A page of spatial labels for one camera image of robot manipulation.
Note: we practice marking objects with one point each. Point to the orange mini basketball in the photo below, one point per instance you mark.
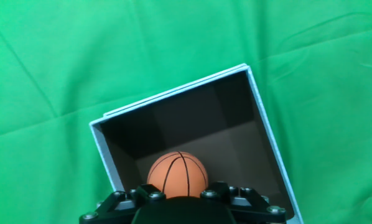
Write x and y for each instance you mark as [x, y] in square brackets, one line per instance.
[176, 174]

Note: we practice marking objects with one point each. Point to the pale blue gift box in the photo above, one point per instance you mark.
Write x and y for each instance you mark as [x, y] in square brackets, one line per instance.
[204, 124]

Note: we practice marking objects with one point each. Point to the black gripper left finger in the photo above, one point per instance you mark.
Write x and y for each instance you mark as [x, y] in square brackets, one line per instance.
[117, 207]

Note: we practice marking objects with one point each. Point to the green cloth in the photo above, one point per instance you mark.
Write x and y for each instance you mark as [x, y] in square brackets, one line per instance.
[80, 62]

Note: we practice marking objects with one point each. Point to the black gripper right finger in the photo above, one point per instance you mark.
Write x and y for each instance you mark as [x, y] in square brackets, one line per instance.
[251, 207]

